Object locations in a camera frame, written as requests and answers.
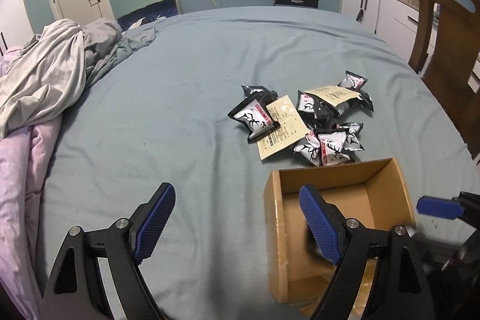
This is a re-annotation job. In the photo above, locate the cardboard box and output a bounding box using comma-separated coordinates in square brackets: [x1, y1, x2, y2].
[264, 158, 415, 317]

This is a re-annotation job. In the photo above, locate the white deer snack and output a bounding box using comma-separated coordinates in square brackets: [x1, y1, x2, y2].
[294, 131, 321, 166]
[317, 131, 352, 166]

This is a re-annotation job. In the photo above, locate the beige paper packet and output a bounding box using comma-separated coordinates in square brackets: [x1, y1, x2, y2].
[305, 85, 360, 107]
[256, 95, 309, 160]

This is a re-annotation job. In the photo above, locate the snack packet cluster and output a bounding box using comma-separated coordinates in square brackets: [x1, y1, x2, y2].
[336, 123, 364, 152]

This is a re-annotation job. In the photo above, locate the black snack packet back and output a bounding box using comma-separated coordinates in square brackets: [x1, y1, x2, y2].
[241, 85, 278, 106]

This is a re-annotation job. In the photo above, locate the pink quilt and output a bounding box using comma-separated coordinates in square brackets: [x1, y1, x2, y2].
[0, 45, 63, 320]

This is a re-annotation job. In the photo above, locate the brown wooden chair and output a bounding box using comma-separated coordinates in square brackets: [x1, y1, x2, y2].
[408, 0, 480, 157]

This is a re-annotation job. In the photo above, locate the grey crumpled blanket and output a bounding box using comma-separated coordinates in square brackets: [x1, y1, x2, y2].
[1, 18, 157, 139]

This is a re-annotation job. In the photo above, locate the black bag behind bed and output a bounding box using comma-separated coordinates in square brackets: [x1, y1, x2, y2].
[274, 0, 319, 9]

